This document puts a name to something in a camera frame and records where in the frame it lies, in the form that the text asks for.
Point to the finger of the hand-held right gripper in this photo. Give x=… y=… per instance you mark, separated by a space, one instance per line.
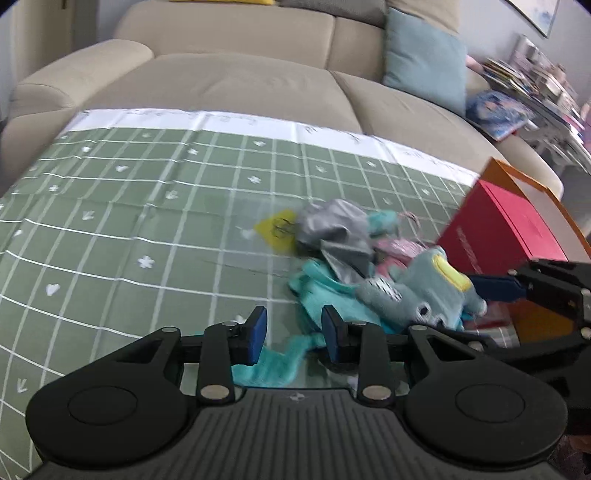
x=535 y=360
x=498 y=287

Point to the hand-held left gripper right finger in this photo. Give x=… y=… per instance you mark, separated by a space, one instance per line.
x=331 y=339

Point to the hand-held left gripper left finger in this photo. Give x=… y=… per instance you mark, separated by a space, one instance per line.
x=257 y=334

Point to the orange cardboard box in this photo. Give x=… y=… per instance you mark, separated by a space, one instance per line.
x=545 y=318

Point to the teal cloth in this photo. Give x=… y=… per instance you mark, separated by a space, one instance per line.
x=318 y=286

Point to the yellow cloth piece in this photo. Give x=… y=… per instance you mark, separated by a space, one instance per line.
x=268 y=228

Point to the pink mesh pouch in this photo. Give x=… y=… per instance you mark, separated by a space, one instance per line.
x=397 y=249

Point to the silver grey cloth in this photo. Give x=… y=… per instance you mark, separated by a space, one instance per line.
x=332 y=221

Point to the teal plush toy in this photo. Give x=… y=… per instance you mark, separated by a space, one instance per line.
x=383 y=221

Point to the purple fuzzy cloth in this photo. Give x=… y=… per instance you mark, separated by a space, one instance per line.
x=572 y=457

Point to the red lidded storage box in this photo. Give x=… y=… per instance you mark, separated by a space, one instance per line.
x=498 y=217

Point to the white study desk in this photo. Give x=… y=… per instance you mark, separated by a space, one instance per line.
x=558 y=138

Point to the blue printed pillow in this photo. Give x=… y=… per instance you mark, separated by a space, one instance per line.
x=498 y=113

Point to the green checkered tablecloth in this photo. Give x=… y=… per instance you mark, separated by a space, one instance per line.
x=115 y=221

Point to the stack of papers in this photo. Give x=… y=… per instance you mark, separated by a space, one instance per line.
x=503 y=74

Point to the white desk organizer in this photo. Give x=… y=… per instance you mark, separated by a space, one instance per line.
x=549 y=74

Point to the light blue pillow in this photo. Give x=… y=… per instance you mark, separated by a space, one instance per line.
x=425 y=60

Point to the beige sofa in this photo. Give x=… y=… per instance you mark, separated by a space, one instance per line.
x=231 y=83

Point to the framed landscape painting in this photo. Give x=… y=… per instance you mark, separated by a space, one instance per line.
x=535 y=14

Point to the cream door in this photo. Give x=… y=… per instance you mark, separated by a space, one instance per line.
x=41 y=27

